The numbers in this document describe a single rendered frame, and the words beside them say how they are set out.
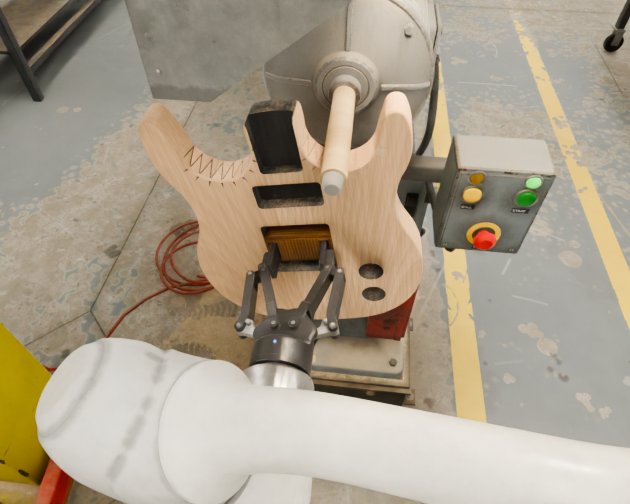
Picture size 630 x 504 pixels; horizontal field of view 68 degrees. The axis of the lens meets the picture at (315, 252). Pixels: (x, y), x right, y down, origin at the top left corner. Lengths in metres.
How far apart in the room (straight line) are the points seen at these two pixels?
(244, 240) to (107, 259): 1.63
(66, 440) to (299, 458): 0.15
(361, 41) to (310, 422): 0.52
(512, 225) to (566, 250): 1.51
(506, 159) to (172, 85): 0.58
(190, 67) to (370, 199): 0.29
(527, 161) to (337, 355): 0.88
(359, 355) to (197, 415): 1.17
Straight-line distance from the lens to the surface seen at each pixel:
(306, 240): 0.67
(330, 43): 0.70
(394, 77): 0.72
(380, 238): 0.66
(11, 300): 2.33
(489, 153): 0.85
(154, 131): 0.61
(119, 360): 0.36
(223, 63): 0.41
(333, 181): 0.53
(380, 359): 1.50
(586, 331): 2.16
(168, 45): 0.42
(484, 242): 0.89
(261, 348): 0.56
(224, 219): 0.67
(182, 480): 0.36
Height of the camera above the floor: 1.61
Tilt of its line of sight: 49 degrees down
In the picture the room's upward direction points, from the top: straight up
